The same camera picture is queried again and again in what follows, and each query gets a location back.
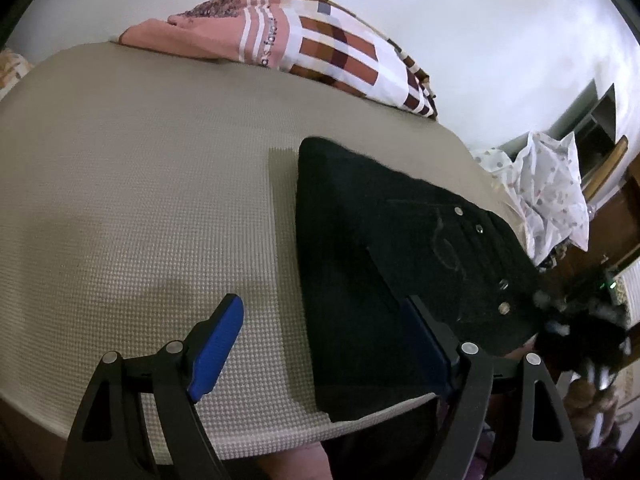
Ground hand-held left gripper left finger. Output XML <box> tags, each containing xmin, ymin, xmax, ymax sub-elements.
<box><xmin>60</xmin><ymin>294</ymin><xmax>244</xmax><ymax>480</ymax></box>

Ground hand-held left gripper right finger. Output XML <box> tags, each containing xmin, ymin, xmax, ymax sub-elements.
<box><xmin>404</xmin><ymin>295</ymin><xmax>585</xmax><ymax>480</ymax></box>

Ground black pants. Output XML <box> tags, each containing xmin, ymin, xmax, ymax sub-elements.
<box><xmin>295</xmin><ymin>136</ymin><xmax>551</xmax><ymax>423</ymax></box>

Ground white ribbed panel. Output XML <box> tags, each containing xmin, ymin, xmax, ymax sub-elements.
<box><xmin>615</xmin><ymin>259</ymin><xmax>640</xmax><ymax>307</ymax></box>

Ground purple cloth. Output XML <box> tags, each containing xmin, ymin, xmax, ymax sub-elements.
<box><xmin>472</xmin><ymin>430</ymin><xmax>498</xmax><ymax>480</ymax></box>

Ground white polka dot cloth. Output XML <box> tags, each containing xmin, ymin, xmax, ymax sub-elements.
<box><xmin>472</xmin><ymin>130</ymin><xmax>591</xmax><ymax>266</ymax></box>

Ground wooden chair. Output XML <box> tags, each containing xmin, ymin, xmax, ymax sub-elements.
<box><xmin>580</xmin><ymin>135</ymin><xmax>630</xmax><ymax>201</ymax></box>

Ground beige houndstooth bed cover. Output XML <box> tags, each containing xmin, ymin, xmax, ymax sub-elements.
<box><xmin>0</xmin><ymin>42</ymin><xmax>531</xmax><ymax>466</ymax></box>

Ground grey cabinet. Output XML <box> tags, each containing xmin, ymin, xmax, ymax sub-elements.
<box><xmin>550</xmin><ymin>82</ymin><xmax>617</xmax><ymax>161</ymax></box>

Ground brown white checked blanket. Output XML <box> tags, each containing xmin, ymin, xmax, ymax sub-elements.
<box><xmin>119</xmin><ymin>0</ymin><xmax>438</xmax><ymax>121</ymax></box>

